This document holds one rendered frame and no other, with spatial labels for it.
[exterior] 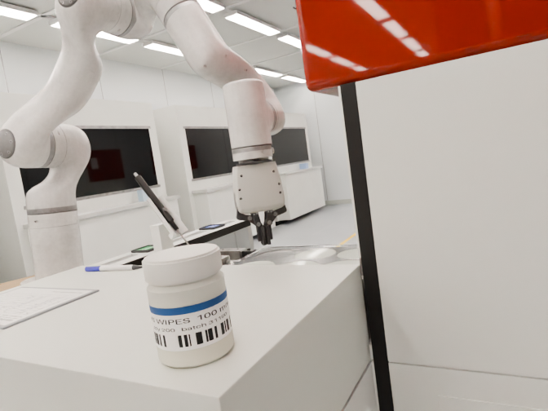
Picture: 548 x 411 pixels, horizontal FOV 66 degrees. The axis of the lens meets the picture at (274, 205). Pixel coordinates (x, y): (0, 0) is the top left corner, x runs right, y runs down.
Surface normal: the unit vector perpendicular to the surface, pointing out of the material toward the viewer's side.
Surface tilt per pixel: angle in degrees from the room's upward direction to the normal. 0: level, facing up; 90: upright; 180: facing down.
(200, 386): 0
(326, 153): 90
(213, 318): 90
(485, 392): 90
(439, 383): 90
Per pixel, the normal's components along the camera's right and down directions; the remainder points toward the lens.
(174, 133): -0.47, 0.16
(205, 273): 0.67, -0.02
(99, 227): 0.87, -0.07
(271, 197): 0.26, 0.16
